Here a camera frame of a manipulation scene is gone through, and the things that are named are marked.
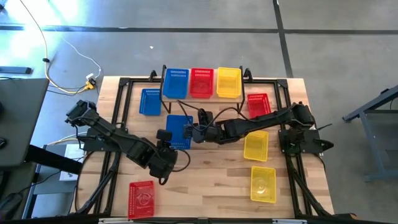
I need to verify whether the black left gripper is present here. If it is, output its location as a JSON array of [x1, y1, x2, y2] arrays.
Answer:
[[154, 139, 178, 167]]

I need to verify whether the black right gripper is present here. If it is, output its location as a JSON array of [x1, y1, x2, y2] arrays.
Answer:
[[183, 121, 222, 144]]

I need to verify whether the blue basket with embossed logo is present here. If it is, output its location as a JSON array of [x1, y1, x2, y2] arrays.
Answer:
[[165, 114, 194, 151]]

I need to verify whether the blue plastic basket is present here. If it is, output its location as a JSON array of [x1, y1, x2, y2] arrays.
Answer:
[[162, 67, 190, 100], [139, 88, 162, 116]]

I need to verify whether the red plastic basket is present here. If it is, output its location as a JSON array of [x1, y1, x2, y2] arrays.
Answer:
[[189, 67, 215, 100], [247, 93, 272, 119]]

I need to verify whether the red basket with embossed logo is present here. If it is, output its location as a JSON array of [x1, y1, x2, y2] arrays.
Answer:
[[127, 180, 155, 220]]

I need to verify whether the yellow plastic basket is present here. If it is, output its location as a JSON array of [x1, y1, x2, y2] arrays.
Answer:
[[216, 67, 243, 100], [243, 130, 269, 162]]

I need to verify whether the yellow basket with embossed logo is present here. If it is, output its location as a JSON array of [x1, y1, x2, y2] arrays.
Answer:
[[250, 166, 277, 204]]

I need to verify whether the wooden shelf with black legs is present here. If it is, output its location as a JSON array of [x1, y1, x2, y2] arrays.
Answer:
[[159, 64, 249, 114]]

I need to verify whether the white paper box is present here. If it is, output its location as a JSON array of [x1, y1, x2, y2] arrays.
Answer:
[[58, 143, 85, 182]]

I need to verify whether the black desk leg bar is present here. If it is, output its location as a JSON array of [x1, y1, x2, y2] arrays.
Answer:
[[24, 144, 84, 175]]

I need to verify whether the grey desk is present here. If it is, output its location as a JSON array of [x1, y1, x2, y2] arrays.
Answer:
[[0, 77, 50, 169]]

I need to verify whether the dark flat bar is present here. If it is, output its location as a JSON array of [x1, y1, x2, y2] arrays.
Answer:
[[0, 65, 33, 75]]

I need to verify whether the blue-grey metal stand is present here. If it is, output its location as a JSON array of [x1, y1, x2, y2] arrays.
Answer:
[[341, 83, 398, 182]]

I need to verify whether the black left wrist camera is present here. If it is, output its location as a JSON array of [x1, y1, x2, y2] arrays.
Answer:
[[155, 128, 174, 141]]

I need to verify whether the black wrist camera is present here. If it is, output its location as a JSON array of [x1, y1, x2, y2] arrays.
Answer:
[[155, 128, 174, 141], [197, 108, 215, 124]]

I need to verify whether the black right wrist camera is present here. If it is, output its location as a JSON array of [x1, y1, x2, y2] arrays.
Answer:
[[197, 108, 215, 124]]

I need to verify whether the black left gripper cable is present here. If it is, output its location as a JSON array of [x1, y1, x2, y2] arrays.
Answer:
[[158, 148, 192, 186]]

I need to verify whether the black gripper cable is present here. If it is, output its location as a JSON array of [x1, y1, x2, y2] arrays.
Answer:
[[158, 148, 192, 186], [176, 99, 251, 127]]

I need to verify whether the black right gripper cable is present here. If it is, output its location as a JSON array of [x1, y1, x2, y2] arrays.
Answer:
[[176, 99, 251, 127]]

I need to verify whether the black aluminium table frame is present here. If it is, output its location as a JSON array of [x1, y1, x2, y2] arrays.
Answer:
[[73, 67, 358, 219]]

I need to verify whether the white strip on rail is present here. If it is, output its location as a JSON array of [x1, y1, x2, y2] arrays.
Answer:
[[98, 217, 134, 223], [272, 218, 308, 224]]

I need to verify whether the white floor cable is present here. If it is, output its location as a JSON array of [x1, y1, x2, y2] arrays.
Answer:
[[60, 37, 103, 80]]

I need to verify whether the yellow floor cable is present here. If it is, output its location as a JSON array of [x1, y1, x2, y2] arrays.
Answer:
[[18, 0, 94, 94]]

